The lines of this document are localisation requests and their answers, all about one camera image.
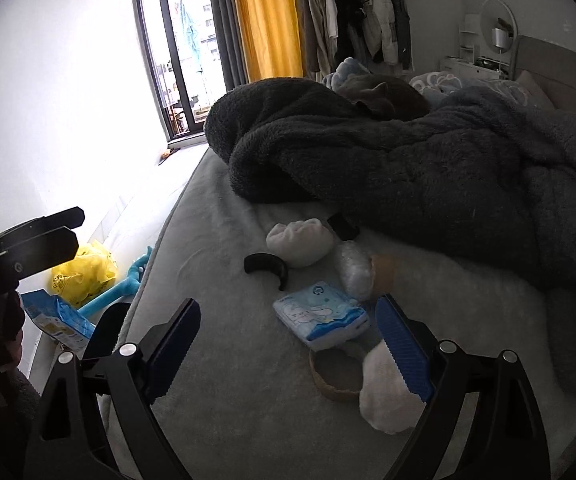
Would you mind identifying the brown cardboard tape ring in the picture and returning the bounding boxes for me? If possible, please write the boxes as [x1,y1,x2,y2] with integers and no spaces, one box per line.
[309,342,369,402]

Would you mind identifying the blue dinosaur plush toy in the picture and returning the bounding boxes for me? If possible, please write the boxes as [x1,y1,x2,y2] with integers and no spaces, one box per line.
[75,246,154,321]

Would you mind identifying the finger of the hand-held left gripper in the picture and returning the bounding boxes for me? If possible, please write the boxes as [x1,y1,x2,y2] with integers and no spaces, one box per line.
[0,227,80,286]
[0,207,87,249]

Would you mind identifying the dark grey trousers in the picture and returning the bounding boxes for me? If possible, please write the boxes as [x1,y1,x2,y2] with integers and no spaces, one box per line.
[385,0,414,71]

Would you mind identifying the yellow curtain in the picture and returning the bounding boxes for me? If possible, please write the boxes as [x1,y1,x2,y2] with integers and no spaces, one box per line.
[228,0,305,83]

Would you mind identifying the light blue patterned blanket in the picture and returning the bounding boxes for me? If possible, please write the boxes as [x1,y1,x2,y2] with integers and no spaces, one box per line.
[320,57,534,111]

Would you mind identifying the yellow plastic bag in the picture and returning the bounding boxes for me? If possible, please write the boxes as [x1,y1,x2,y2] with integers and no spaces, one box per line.
[50,241,119,308]

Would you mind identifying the dark grey fleece blanket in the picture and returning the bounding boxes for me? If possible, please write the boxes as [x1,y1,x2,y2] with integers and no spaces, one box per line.
[204,77,576,401]

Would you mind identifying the grey pillow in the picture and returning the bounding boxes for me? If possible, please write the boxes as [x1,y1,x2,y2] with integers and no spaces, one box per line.
[515,70,556,111]

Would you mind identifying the white shelf organizer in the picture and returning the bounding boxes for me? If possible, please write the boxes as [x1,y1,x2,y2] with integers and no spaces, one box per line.
[458,14,481,61]

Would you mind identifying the grey padded headboard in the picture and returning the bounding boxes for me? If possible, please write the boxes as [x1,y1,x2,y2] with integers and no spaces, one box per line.
[510,35,576,111]

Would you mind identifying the white vanity desk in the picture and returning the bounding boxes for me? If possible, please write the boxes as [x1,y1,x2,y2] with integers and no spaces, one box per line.
[440,55,509,81]

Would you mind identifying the white jacket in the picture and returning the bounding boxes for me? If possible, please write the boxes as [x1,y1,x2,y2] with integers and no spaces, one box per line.
[343,0,399,66]

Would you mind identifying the blue and white packet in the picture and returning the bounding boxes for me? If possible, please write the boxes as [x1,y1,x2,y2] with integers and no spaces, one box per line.
[20,290,96,353]

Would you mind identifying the white fluffy sock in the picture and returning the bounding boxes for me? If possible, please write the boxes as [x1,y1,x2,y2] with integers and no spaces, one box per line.
[359,342,426,435]

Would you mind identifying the blue hanging cloth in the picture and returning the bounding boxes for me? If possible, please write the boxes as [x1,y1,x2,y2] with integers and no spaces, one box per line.
[173,0,201,66]

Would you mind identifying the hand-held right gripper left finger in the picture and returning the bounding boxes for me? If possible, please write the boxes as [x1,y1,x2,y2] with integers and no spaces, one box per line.
[23,298,202,480]

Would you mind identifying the small black object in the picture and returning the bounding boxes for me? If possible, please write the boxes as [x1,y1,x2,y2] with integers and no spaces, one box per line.
[328,212,361,242]

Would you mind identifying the beige coat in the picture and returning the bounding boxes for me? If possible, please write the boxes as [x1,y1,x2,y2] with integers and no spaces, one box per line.
[305,0,339,78]

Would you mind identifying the black curved plastic piece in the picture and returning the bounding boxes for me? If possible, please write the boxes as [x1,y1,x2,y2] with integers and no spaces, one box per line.
[244,253,289,292]

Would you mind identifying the silver table lamp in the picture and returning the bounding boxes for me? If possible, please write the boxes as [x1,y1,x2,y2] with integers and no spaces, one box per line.
[490,17,514,73]

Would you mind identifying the round white mirror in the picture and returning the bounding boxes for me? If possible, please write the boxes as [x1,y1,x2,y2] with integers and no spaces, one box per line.
[479,0,518,56]

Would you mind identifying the grey cat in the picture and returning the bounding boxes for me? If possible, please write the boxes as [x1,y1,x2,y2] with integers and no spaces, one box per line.
[338,74,431,121]

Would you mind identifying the blue white tissue packet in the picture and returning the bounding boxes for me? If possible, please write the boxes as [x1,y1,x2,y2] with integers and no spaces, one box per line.
[273,281,371,352]

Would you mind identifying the white shirt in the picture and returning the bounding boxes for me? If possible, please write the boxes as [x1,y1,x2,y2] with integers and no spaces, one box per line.
[324,2,341,41]

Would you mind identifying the black framed glass door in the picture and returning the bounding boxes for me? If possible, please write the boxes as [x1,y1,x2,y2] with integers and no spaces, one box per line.
[130,0,229,148]

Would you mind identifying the bed with grey sheet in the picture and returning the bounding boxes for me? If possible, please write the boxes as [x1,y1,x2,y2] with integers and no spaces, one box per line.
[105,147,576,480]

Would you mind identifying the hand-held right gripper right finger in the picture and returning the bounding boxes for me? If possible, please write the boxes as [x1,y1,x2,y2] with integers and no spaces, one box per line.
[375,294,551,480]

